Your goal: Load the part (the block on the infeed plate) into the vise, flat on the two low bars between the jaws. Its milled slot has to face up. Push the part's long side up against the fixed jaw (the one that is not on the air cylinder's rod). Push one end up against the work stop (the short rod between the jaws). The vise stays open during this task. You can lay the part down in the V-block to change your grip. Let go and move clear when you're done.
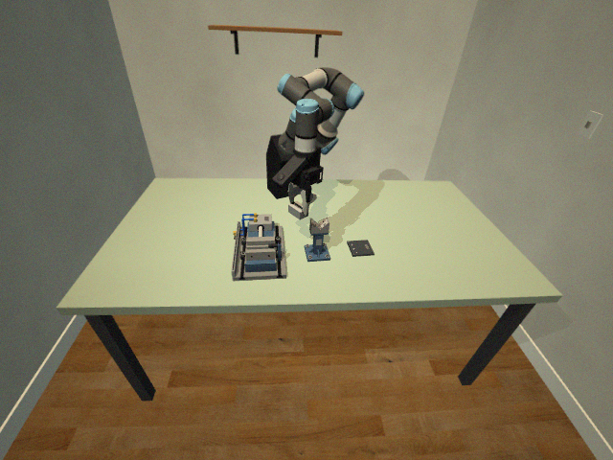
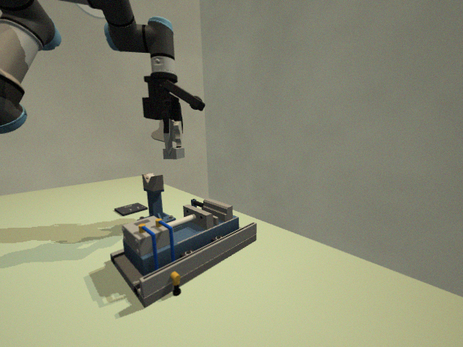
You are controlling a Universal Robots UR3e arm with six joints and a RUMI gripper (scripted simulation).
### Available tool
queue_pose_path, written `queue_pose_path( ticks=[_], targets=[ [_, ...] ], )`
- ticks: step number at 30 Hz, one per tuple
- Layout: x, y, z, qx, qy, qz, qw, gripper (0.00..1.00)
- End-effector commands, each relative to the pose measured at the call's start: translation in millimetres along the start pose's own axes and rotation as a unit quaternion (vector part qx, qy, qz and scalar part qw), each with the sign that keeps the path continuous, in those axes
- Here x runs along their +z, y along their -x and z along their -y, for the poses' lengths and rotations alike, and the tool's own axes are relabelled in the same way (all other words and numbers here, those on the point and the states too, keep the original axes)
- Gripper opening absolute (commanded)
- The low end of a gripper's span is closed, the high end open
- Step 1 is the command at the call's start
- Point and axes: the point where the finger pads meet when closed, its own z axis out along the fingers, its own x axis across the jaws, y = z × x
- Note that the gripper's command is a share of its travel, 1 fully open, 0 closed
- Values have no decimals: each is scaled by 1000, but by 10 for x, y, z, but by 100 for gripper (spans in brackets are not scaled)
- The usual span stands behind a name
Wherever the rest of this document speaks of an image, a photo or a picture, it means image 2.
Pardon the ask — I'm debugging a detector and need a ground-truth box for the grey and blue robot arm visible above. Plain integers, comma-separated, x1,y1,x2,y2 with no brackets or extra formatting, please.
0,0,205,134

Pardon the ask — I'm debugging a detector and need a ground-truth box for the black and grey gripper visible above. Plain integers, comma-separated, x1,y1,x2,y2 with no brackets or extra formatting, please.
143,72,183,157

